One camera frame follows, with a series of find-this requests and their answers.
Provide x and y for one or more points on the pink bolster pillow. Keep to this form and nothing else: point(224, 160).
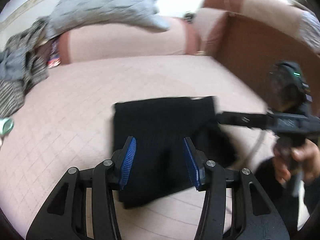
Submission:
point(115, 40)

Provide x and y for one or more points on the red blue packet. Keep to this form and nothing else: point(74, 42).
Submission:
point(54, 58)

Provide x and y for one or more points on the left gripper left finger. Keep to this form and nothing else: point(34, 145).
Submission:
point(63, 214)

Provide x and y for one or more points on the green white container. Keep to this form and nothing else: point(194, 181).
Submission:
point(6, 126)

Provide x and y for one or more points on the black pants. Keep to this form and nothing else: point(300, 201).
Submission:
point(159, 126)

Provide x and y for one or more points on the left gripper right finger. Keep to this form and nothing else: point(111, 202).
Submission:
point(235, 204)

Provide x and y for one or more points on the brown wooden headboard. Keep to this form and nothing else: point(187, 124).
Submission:
point(249, 48)

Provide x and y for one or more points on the grey quilted blanket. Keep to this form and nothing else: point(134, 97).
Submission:
point(69, 14)

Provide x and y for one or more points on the checkered clothes pile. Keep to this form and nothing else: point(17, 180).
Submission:
point(21, 67)

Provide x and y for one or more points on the right hand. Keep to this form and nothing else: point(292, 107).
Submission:
point(307, 155)

